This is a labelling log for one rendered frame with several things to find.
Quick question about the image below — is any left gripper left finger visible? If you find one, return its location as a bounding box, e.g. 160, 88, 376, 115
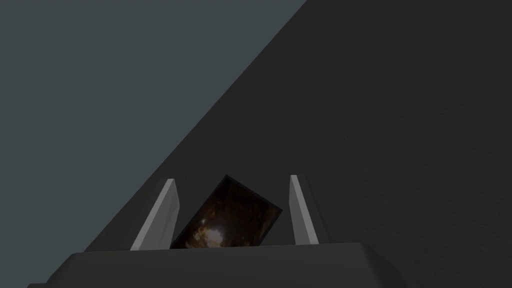
129, 178, 181, 252

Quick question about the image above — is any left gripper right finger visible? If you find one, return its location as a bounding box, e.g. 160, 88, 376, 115
289, 174, 331, 246

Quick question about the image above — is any dark framed wall picture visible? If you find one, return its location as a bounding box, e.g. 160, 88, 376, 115
169, 174, 284, 250

